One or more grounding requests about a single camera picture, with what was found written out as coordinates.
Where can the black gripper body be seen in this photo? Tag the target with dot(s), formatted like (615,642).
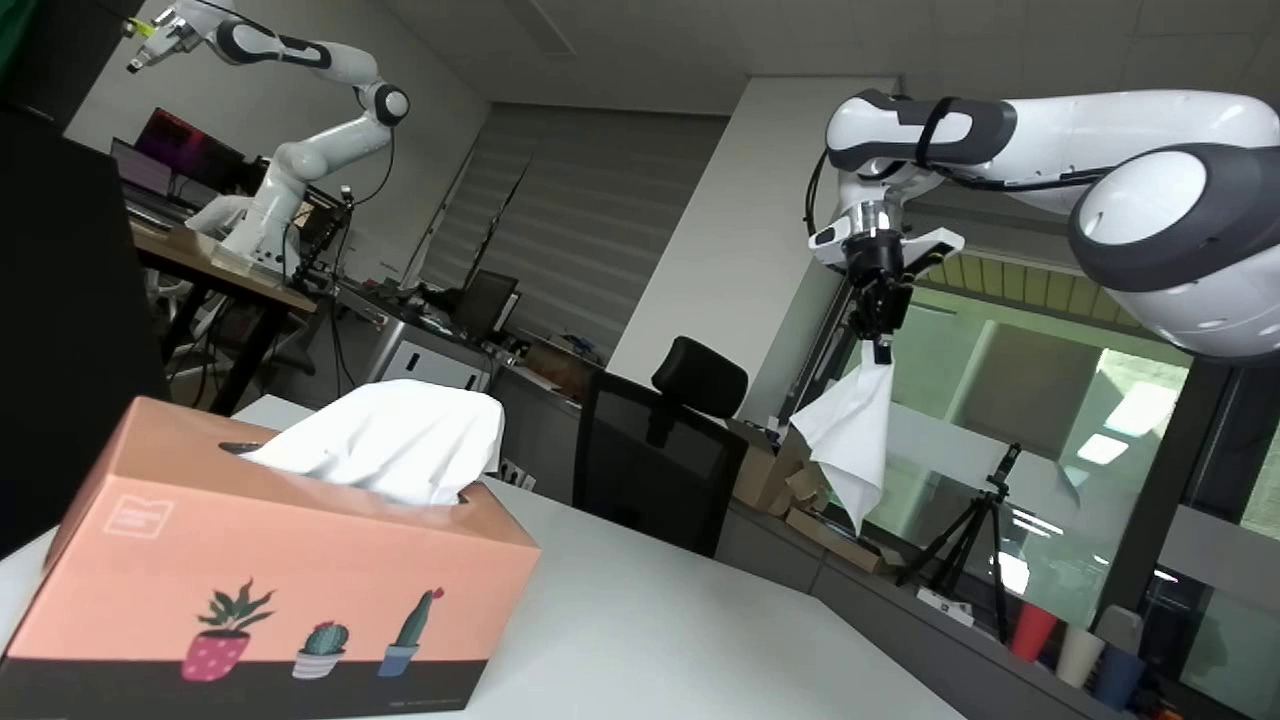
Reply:
(881,286)

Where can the white tissue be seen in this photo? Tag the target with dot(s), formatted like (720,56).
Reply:
(407,441)
(844,433)

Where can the white main robot arm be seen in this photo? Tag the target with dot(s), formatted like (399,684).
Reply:
(1169,198)

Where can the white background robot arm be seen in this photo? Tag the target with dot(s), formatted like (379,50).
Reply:
(254,229)

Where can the orange tissue box with cacti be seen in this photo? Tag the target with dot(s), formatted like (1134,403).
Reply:
(201,586)

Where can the cardboard boxes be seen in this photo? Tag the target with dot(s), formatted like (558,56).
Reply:
(787,485)

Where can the black computer monitor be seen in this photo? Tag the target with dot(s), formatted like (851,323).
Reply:
(662,462)

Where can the red cup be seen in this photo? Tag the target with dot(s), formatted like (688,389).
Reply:
(1034,629)

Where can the white cup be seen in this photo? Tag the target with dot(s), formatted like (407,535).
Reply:
(1077,658)

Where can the blue cup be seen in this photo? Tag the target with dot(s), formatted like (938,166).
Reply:
(1117,679)

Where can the wooden background desk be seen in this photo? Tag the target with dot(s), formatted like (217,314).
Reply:
(211,270)

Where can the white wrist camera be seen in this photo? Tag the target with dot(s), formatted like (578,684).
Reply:
(842,240)

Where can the black camera tripod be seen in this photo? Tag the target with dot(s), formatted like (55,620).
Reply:
(945,558)

